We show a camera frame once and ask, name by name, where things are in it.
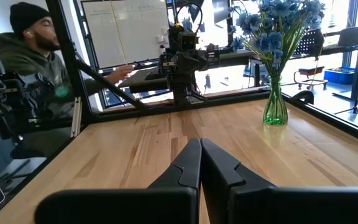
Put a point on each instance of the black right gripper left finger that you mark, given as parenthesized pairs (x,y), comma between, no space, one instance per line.
(166,205)

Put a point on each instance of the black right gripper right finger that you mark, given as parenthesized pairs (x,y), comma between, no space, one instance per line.
(259,205)

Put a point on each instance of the blue artificial flower bunch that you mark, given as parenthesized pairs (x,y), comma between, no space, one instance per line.
(270,42)
(248,22)
(309,12)

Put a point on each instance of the green glass vase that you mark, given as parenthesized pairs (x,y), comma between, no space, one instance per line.
(275,109)

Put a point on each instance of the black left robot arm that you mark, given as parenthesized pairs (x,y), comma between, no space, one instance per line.
(180,90)

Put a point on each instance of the black desk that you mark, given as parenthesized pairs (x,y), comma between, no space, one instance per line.
(148,82)

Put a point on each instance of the white whiteboard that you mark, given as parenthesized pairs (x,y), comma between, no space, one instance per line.
(129,34)

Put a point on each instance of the black perforated office chair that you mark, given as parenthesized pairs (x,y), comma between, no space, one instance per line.
(309,42)

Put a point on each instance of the low wheeled cart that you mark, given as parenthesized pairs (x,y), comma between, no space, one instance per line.
(311,77)

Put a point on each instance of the blue plastic bin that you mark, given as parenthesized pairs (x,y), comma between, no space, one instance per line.
(339,75)

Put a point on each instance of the person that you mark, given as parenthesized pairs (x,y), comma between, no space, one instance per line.
(26,59)

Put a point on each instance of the black grey office chair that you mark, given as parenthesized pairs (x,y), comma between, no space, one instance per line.
(350,36)

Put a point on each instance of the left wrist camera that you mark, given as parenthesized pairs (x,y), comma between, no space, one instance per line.
(189,40)

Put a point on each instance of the white aluminium bracket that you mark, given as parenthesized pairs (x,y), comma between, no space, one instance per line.
(76,116)

